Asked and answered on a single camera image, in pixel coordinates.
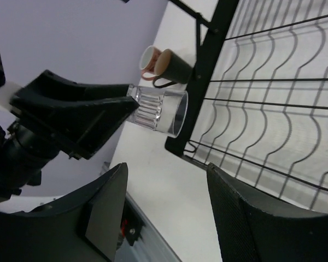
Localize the clear glass cup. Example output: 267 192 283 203
127 85 189 138

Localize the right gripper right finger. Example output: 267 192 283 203
207 163 328 261

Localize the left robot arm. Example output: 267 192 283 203
0 70 139 203

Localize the black mug brown interior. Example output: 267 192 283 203
152 49 193 88

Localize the black wire dish rack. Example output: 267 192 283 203
122 0 328 213

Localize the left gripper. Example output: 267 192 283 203
10 70 139 159

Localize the aluminium mounting rail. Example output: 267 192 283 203
114 193 181 261

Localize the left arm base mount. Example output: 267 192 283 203
116 199 144 250

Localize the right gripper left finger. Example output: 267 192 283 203
0 163 128 261

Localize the pink mug white interior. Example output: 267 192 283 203
139 45 162 81

